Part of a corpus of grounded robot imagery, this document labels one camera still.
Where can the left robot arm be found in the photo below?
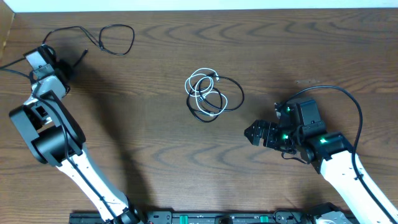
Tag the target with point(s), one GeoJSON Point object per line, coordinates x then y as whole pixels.
{"type": "Point", "coordinates": [55, 138]}

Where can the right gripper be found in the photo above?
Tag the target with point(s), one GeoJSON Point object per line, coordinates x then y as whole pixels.
{"type": "Point", "coordinates": [269, 141]}

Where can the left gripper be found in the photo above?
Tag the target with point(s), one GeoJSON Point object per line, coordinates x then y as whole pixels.
{"type": "Point", "coordinates": [66, 65]}

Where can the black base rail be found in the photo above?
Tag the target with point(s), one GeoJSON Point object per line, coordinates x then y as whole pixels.
{"type": "Point", "coordinates": [281, 216]}

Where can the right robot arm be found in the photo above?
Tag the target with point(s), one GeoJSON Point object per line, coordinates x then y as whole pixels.
{"type": "Point", "coordinates": [301, 130]}

